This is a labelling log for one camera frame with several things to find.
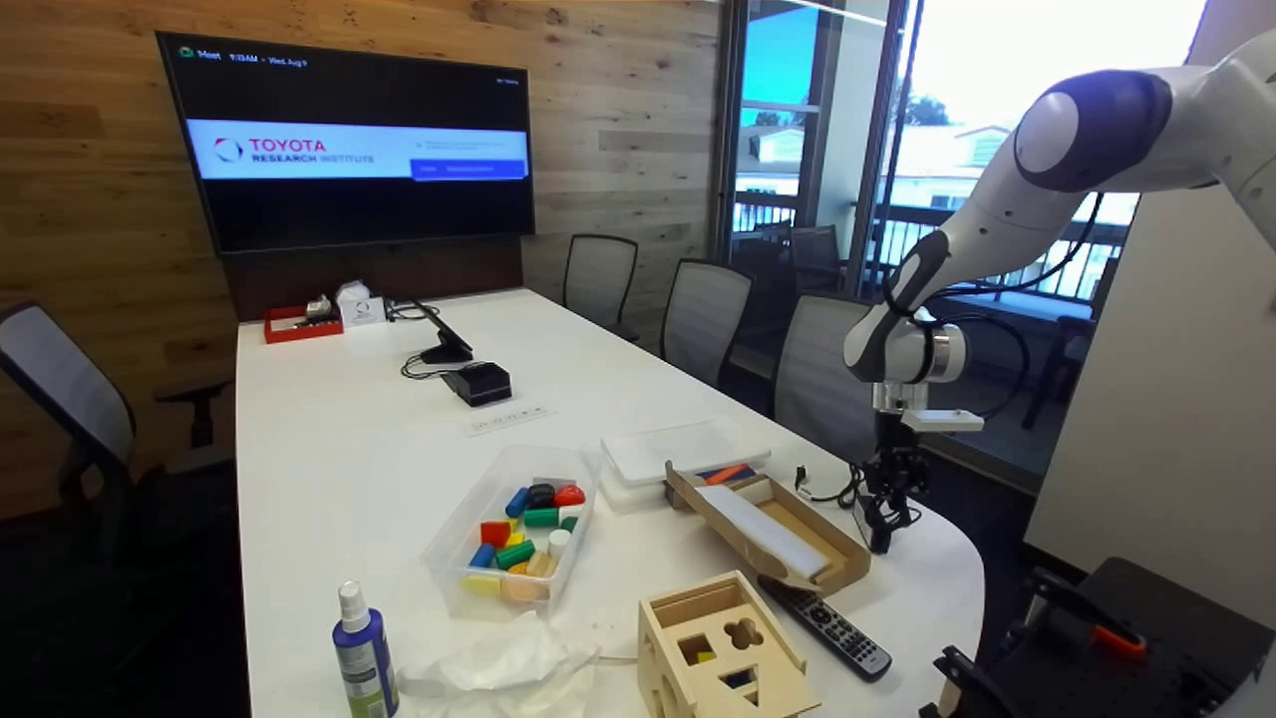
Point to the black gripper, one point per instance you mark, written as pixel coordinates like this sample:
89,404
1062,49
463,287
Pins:
893,469

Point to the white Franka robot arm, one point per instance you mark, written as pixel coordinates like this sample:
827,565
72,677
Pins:
1101,132

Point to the wooden tray box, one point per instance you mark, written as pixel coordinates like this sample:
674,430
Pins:
839,552

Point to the wooden shape sorter box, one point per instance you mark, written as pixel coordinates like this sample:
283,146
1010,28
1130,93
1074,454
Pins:
723,661

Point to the small black box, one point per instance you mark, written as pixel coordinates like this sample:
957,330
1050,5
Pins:
479,386

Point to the small white box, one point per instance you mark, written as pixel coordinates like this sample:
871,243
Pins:
362,303

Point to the grey remote control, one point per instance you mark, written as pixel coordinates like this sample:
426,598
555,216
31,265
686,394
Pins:
844,642

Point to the small colourful packet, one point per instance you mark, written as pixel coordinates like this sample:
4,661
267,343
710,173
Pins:
727,472

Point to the clear plastic lid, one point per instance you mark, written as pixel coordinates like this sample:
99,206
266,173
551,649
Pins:
650,454

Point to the balcony railing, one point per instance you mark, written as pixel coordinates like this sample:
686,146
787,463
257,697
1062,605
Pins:
1062,277

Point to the black equipment cart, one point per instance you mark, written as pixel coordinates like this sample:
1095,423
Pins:
1170,652

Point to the red block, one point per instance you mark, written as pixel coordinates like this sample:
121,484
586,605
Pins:
569,497
497,531

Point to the white block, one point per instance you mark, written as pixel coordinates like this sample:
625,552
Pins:
559,543

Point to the black block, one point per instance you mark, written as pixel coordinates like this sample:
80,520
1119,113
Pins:
539,497

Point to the green block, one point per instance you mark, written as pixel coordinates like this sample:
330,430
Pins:
539,515
515,552

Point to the tan wooden cylinder block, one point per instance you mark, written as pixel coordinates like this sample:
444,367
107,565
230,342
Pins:
525,590

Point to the blue block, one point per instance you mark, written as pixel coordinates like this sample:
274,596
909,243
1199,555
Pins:
479,555
521,504

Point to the white plastic bag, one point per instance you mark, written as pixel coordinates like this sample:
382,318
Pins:
505,673

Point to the clear plastic bin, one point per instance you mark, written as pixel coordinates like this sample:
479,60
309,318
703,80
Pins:
460,561

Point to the blue spray bottle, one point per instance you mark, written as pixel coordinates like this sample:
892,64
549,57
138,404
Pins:
364,664

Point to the red tray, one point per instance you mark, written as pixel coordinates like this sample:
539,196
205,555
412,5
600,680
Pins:
298,330

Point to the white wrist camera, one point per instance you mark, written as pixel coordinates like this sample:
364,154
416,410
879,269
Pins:
951,422

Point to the wall mounted tv screen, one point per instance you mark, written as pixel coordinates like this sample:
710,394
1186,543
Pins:
346,146

